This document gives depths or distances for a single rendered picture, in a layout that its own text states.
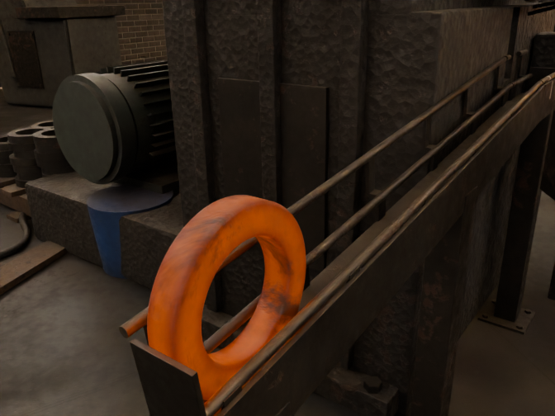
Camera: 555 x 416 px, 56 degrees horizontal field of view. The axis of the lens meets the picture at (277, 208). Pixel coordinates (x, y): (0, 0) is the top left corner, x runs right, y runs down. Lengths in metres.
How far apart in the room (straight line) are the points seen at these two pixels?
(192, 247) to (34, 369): 1.20
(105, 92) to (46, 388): 0.90
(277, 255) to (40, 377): 1.10
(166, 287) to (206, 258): 0.04
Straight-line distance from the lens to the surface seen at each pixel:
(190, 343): 0.44
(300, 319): 0.52
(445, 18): 1.00
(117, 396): 1.42
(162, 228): 1.66
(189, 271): 0.41
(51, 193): 2.13
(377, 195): 0.78
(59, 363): 1.58
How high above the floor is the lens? 0.89
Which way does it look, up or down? 22 degrees down
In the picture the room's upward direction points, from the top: 1 degrees counter-clockwise
